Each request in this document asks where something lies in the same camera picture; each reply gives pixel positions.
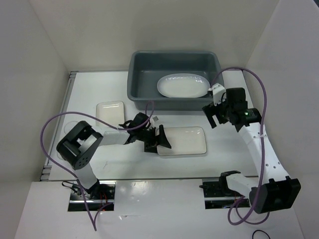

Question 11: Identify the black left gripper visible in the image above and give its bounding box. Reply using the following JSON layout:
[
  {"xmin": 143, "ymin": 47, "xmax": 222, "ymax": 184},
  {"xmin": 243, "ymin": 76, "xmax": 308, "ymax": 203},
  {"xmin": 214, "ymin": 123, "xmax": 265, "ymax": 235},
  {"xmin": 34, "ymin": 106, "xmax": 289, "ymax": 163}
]
[{"xmin": 137, "ymin": 124, "xmax": 170, "ymax": 153}]

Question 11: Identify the rectangular white plate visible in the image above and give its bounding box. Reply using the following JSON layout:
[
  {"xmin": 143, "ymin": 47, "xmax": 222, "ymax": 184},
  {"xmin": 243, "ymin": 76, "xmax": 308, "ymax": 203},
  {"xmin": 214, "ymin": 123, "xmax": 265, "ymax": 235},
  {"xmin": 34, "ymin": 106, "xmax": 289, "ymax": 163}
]
[
  {"xmin": 96, "ymin": 101, "xmax": 125, "ymax": 128},
  {"xmin": 157, "ymin": 126, "xmax": 207, "ymax": 157}
]

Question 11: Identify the large oval white plate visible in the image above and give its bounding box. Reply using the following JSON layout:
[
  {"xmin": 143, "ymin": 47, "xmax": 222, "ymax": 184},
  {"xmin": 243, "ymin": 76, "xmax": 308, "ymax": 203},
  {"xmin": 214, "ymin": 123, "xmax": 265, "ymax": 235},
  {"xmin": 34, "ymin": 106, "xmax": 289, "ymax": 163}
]
[{"xmin": 157, "ymin": 73, "xmax": 210, "ymax": 98}]

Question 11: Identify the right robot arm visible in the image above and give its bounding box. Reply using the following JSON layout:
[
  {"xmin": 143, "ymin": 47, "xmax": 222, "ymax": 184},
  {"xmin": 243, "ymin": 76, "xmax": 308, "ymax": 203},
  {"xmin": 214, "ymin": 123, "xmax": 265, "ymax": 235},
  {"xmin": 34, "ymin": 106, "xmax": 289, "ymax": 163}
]
[{"xmin": 202, "ymin": 84, "xmax": 301, "ymax": 214}]

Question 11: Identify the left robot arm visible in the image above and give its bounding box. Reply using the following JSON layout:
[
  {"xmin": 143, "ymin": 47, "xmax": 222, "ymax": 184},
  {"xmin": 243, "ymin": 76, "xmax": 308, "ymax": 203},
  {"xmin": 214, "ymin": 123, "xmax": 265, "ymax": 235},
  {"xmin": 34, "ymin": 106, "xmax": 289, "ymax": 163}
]
[{"xmin": 56, "ymin": 120, "xmax": 171, "ymax": 199}]

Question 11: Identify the clear glass cup rear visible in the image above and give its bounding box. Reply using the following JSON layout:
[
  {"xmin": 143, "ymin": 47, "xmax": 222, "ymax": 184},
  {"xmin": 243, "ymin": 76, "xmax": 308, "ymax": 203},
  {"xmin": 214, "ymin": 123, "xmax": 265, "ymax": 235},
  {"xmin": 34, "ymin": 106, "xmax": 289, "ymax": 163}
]
[{"xmin": 63, "ymin": 121, "xmax": 78, "ymax": 134}]

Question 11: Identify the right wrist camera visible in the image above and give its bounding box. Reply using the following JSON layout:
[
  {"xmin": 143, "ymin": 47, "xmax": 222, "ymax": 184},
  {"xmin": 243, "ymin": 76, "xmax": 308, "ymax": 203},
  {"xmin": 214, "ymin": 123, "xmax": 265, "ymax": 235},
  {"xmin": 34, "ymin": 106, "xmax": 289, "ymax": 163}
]
[{"xmin": 208, "ymin": 83, "xmax": 226, "ymax": 106}]

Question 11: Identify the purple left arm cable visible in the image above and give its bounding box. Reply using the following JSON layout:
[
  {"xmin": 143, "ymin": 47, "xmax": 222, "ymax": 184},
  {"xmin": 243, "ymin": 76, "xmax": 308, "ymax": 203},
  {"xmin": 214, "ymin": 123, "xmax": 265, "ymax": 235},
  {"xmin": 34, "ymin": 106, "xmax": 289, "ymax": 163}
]
[{"xmin": 40, "ymin": 100, "xmax": 155, "ymax": 232}]

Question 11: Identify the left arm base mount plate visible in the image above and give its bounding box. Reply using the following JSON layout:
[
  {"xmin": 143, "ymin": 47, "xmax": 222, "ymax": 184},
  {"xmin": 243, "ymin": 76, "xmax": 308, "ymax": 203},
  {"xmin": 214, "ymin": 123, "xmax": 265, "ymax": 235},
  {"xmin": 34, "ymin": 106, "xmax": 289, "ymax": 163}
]
[{"xmin": 61, "ymin": 181, "xmax": 116, "ymax": 212}]

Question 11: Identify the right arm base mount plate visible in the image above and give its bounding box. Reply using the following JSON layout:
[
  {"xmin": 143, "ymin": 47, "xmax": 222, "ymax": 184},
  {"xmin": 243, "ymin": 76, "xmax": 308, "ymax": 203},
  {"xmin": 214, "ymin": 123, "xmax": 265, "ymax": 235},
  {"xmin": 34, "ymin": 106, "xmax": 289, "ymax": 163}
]
[{"xmin": 199, "ymin": 178, "xmax": 242, "ymax": 209}]

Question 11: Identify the aluminium table edge rail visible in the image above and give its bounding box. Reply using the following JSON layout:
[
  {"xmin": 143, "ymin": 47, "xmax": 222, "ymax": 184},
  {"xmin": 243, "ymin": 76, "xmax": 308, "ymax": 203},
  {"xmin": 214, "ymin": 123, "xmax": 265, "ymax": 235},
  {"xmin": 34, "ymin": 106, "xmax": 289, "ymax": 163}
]
[{"xmin": 40, "ymin": 71, "xmax": 78, "ymax": 181}]

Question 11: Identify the black cable loop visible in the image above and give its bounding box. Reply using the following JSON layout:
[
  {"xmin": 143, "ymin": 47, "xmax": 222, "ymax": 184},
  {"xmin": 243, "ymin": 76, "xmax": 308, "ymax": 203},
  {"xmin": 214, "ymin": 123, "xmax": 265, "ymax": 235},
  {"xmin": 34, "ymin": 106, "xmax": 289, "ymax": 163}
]
[{"xmin": 252, "ymin": 230, "xmax": 271, "ymax": 239}]

